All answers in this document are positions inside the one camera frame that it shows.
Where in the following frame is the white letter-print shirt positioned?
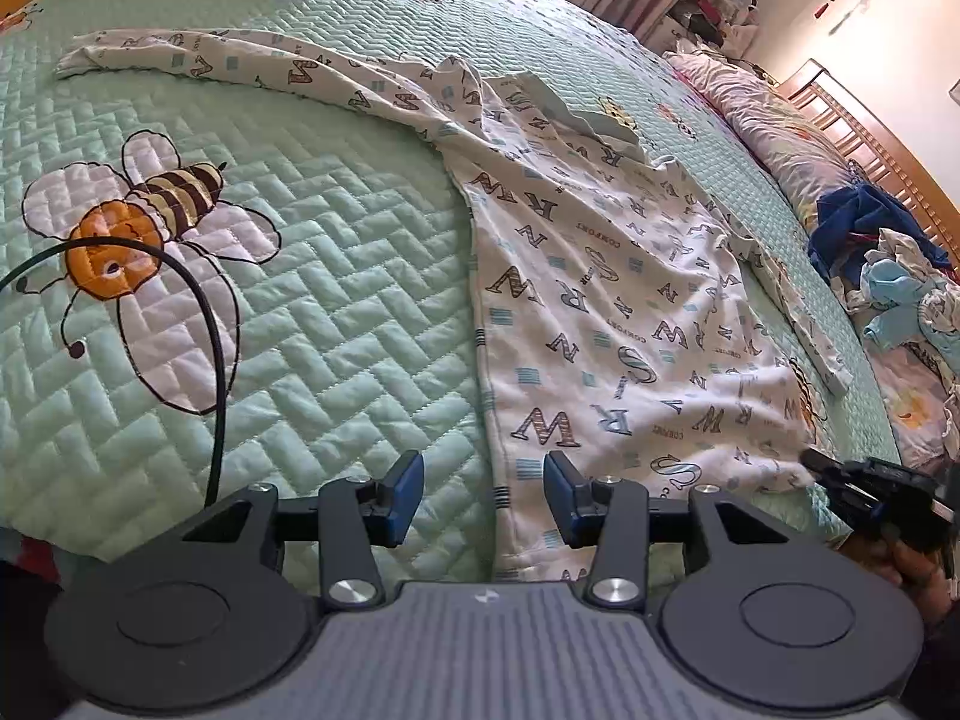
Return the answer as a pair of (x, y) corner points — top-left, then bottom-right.
(57, 29), (851, 580)

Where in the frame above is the person's right hand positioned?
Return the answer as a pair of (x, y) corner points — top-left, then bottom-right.
(839, 535), (955, 631)

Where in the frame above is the light blue garment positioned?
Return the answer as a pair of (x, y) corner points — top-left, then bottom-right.
(861, 259), (958, 351)

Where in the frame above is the white patterned garment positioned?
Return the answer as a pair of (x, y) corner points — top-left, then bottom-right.
(848, 227), (958, 379)

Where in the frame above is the navy blue garment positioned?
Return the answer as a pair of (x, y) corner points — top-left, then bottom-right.
(807, 182), (952, 286)

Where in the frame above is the floral pillow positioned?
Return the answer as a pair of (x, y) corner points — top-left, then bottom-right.
(665, 41), (861, 238)

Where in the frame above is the wooden headboard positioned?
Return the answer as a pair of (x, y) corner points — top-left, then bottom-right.
(776, 60), (960, 268)

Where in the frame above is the black cable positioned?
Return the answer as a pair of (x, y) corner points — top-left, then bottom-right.
(0, 235), (230, 511)

